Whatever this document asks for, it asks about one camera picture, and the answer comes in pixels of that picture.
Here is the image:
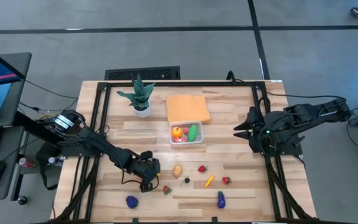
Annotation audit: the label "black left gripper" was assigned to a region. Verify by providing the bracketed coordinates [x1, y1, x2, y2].
[129, 150, 162, 194]

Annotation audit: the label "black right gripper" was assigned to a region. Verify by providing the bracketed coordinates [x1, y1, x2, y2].
[233, 107, 281, 153]

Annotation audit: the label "tan toy potato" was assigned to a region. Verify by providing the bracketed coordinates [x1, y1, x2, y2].
[172, 164, 184, 179]

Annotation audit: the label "purple toy grapes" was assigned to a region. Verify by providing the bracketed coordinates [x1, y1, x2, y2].
[125, 195, 139, 210]

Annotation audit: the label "green toy corn cob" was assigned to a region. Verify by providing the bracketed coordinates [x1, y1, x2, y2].
[187, 124, 200, 142]

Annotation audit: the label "yellow toy pepper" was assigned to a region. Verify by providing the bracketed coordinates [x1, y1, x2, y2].
[204, 174, 215, 189]

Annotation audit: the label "purple toy eggplant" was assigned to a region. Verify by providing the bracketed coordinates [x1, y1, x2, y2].
[217, 190, 226, 209]

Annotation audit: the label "clear plastic tupperware container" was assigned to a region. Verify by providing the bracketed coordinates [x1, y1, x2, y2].
[169, 120, 204, 145]

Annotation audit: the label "snake plant in white pot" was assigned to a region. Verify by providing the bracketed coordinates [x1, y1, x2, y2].
[116, 73, 156, 119]

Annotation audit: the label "black floor vent grille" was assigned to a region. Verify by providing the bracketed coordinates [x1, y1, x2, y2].
[104, 65, 181, 81]

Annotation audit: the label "red soda can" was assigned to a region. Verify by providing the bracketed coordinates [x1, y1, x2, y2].
[17, 157, 37, 169]

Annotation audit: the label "grey computer desk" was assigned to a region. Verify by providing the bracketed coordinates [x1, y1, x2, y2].
[0, 52, 33, 202]

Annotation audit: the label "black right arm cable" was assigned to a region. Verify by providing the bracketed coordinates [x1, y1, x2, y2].
[255, 89, 347, 101]

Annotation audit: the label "black aluminium table frame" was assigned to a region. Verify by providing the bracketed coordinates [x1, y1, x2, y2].
[50, 80, 318, 224]

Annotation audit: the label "black desk cable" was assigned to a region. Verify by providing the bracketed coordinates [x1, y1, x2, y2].
[20, 79, 80, 100]

